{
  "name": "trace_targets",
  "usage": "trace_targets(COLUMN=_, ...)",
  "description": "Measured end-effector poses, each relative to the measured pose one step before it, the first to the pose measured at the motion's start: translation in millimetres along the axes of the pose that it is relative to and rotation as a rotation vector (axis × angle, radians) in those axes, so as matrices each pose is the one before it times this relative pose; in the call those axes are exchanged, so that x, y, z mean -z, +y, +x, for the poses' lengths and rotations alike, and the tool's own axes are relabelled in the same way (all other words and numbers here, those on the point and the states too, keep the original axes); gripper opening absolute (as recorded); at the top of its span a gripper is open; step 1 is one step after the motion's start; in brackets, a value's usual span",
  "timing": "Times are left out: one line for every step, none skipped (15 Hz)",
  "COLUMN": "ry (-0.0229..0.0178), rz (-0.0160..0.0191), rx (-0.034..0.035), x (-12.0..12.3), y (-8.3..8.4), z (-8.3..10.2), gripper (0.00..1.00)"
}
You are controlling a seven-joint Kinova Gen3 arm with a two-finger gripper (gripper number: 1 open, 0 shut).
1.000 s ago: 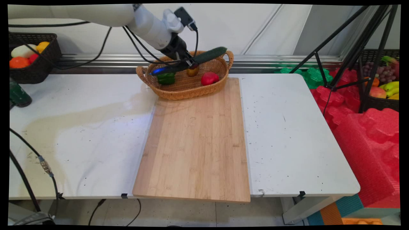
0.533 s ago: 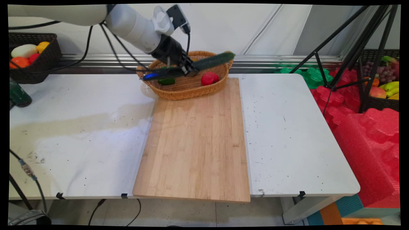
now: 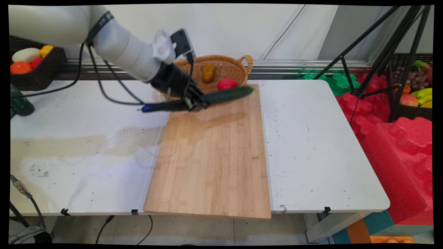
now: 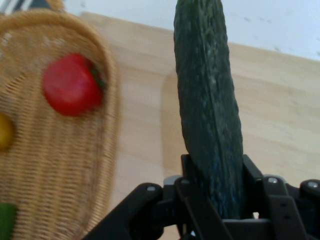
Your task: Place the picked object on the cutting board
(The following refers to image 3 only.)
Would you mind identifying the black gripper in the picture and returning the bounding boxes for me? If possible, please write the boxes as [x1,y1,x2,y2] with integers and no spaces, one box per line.
[151,64,211,112]

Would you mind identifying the dark green cucumber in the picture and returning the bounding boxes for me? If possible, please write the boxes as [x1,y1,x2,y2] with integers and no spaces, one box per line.
[141,85,255,113]

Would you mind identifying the brown potato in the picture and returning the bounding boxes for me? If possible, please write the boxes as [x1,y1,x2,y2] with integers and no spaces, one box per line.
[202,63,217,83]

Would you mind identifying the red tomato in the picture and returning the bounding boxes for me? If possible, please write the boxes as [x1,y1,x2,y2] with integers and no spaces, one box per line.
[217,77,238,91]

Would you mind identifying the oval wicker basket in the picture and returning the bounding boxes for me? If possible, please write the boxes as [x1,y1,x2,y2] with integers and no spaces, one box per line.
[152,55,254,101]

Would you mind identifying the wooden cutting board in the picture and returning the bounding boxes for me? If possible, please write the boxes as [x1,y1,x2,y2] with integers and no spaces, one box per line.
[143,84,272,220]

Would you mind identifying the green foam mat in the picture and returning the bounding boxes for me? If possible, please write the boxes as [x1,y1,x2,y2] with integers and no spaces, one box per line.
[297,72,361,97]

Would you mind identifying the dark woven basket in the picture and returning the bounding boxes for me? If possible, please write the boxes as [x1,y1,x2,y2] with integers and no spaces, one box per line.
[10,36,67,92]

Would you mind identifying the dark green clamp base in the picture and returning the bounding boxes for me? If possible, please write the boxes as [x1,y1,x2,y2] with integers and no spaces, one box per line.
[10,85,35,117]

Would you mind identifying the pale yellow toy fruit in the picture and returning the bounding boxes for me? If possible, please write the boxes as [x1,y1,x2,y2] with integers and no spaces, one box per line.
[12,47,42,64]

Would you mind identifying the white table leg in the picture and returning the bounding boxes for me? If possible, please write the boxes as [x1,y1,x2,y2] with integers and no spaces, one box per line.
[305,212,371,243]

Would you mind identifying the black tripod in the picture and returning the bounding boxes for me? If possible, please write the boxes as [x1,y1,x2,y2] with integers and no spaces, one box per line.
[313,5,433,123]

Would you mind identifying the red foam mats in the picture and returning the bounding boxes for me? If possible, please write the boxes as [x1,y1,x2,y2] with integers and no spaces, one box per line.
[336,73,434,226]

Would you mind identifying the red yellow peach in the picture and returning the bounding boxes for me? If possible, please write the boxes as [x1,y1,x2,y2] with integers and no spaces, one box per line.
[400,93,419,107]

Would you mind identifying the grey equipment under table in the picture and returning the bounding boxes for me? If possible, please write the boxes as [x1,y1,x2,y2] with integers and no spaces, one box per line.
[9,226,53,245]

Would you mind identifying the black plastic fruit crate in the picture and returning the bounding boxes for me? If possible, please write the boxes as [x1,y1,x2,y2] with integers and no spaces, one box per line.
[389,53,433,122]

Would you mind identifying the teal orange foam mat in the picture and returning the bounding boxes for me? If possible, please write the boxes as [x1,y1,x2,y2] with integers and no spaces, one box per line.
[332,209,434,245]

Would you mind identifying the purple grapes bunch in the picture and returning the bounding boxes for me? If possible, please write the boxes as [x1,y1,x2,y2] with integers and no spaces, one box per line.
[392,67,430,91]

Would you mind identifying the yellow bananas bunch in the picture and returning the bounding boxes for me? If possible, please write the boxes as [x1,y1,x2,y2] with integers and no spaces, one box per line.
[410,88,433,109]

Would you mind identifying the red green mango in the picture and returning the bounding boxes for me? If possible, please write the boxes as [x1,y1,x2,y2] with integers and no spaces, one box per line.
[413,60,433,79]

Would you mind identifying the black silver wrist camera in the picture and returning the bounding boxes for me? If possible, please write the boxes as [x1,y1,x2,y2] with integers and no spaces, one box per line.
[170,28,197,65]

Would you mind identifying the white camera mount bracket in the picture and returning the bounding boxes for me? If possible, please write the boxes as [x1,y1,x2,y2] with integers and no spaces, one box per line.
[151,29,177,65]

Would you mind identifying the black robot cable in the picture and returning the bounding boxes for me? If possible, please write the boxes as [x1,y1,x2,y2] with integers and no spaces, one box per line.
[10,41,195,106]

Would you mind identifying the aluminium wall rail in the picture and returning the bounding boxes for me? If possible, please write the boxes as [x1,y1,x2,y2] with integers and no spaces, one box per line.
[64,58,373,76]

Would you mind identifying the black cable under table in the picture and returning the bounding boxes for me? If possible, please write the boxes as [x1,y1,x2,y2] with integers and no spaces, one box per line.
[95,214,154,246]

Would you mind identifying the cable with metal connector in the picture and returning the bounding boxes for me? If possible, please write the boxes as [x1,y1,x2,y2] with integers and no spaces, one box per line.
[10,174,47,229]

